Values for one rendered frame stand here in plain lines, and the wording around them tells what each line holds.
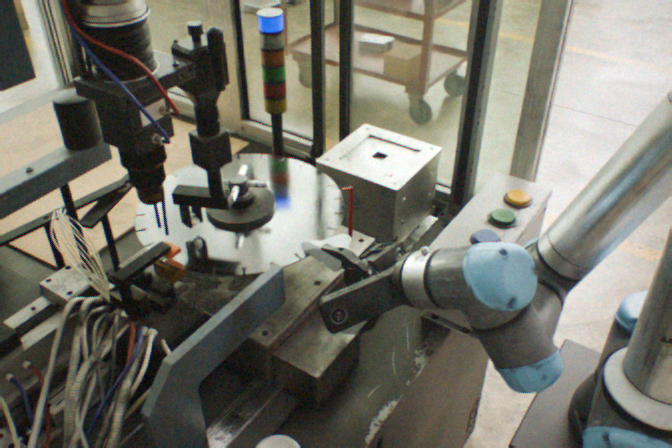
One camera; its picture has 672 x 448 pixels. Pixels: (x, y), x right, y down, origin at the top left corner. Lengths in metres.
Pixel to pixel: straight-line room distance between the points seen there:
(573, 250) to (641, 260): 1.84
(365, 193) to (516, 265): 0.54
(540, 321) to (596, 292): 1.66
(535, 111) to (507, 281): 0.56
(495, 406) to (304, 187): 1.12
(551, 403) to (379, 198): 0.46
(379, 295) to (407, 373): 0.25
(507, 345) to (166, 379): 0.38
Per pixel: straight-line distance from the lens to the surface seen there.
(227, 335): 0.82
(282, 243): 0.97
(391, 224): 1.23
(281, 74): 1.25
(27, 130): 1.84
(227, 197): 0.94
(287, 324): 0.99
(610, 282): 2.52
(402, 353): 1.09
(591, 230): 0.81
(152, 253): 0.94
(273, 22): 1.21
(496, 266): 0.72
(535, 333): 0.79
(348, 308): 0.84
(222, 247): 0.98
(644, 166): 0.76
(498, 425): 1.97
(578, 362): 1.14
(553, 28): 1.17
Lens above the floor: 1.55
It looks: 37 degrees down
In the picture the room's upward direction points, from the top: straight up
